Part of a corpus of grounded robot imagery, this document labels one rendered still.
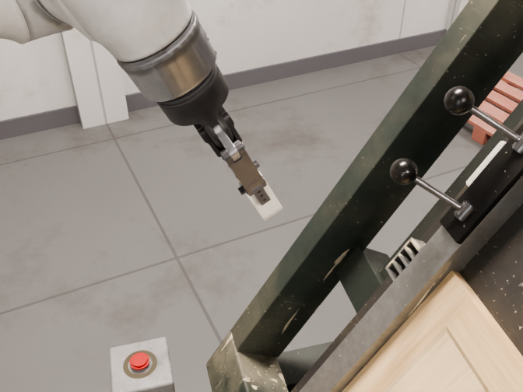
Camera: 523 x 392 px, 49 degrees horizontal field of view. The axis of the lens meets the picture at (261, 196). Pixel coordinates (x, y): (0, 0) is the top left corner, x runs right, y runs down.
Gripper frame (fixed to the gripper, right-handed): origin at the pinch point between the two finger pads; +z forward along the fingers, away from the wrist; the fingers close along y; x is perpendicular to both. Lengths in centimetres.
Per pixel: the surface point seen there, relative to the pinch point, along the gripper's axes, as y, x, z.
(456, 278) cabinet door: -10.8, -16.7, 24.7
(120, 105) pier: 287, 41, 128
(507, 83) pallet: 216, -187, 240
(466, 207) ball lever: -7.5, -22.7, 16.5
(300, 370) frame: 16, 14, 67
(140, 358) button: 21, 38, 38
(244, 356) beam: 17, 22, 51
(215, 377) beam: 20, 30, 55
